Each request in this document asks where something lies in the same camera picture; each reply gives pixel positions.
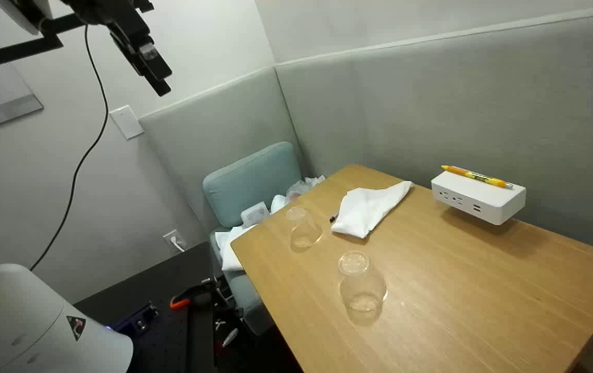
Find clear plastic cup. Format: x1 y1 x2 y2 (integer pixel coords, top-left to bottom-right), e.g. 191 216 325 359
338 250 388 325
285 206 321 250

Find white items on chair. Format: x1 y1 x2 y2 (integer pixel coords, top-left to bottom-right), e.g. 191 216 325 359
213 175 322 272

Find white cloth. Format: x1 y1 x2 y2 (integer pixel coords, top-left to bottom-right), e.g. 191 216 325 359
332 180 413 238

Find white wall socket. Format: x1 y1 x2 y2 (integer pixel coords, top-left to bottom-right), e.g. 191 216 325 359
164 230 186 253

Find black hanging cable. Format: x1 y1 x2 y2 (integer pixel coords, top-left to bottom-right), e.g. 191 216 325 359
28 22 112 272

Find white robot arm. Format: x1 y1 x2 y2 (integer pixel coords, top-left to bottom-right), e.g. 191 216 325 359
0 0 172 373

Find white wall switch plate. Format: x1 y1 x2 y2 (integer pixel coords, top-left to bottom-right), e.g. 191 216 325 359
110 106 142 140

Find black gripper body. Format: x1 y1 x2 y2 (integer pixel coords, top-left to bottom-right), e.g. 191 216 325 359
64 0 172 94

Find teal upholstered chair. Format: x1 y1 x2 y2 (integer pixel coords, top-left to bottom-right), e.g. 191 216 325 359
202 140 303 335

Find yellow marker pen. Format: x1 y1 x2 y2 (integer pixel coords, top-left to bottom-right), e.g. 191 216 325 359
441 166 511 188

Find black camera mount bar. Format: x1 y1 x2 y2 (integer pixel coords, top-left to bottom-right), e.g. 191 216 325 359
0 9 87 75

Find orange handled tool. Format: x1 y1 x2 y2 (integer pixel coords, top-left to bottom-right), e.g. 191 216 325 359
167 277 216 311

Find white power outlet box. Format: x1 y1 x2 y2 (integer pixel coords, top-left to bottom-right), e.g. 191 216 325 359
431 172 527 226

